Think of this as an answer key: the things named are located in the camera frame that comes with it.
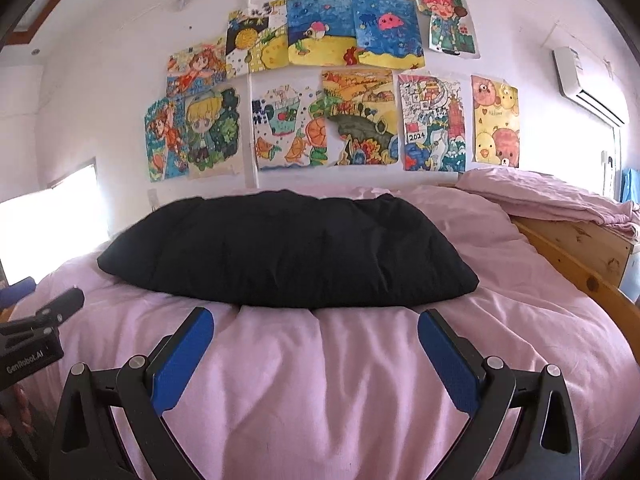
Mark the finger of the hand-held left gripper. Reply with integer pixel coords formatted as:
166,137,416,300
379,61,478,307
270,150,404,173
0,276,37,311
0,287,86,337

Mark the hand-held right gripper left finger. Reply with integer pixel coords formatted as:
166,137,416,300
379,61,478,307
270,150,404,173
49,306,216,480

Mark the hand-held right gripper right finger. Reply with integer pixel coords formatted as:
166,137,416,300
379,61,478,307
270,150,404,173
417,308,582,480

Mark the black padded jacket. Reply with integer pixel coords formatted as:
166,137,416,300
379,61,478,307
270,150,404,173
96,190,480,309

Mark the person's left hand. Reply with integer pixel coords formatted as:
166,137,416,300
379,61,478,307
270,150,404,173
0,385,32,443

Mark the window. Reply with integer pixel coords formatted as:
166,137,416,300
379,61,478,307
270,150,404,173
0,159,100,281

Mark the pink duvet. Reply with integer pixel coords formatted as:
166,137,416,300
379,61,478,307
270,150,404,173
10,184,640,480

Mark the folded pink blanket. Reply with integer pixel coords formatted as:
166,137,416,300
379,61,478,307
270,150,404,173
455,167,640,238

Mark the swimming orange-haired girl drawing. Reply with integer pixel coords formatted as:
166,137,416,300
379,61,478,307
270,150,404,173
144,97,190,184

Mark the blond child green drawing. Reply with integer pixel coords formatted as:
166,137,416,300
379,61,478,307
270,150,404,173
185,85,242,179

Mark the city collage drawing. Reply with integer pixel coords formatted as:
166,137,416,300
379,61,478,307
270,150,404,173
397,73,467,174

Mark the yellow bears drawing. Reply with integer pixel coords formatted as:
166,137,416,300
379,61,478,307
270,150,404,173
471,74,520,169

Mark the blue cloth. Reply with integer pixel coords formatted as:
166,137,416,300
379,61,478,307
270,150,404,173
621,169,640,206

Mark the turtles and boat drawing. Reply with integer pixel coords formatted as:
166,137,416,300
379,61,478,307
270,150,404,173
251,81,330,172

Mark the field landscape drawing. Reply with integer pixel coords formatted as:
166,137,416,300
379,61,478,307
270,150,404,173
321,67,402,167

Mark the mermaid girl drawing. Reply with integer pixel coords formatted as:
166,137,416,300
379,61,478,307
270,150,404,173
166,36,229,97

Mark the white air conditioner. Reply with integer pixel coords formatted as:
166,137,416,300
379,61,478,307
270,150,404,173
552,46,630,127

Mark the yellow moon drawing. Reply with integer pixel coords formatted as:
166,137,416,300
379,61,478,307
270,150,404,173
225,2,289,79

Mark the pink jellyfish sea drawing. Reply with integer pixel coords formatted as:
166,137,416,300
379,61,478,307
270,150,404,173
351,0,426,69

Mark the red-haired child drawing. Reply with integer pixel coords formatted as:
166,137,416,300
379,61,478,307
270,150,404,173
411,0,482,59

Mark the blue sea fish drawing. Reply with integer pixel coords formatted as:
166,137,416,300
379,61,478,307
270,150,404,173
286,0,354,67

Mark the wooden bed frame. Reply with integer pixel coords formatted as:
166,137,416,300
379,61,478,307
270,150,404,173
437,182,640,361

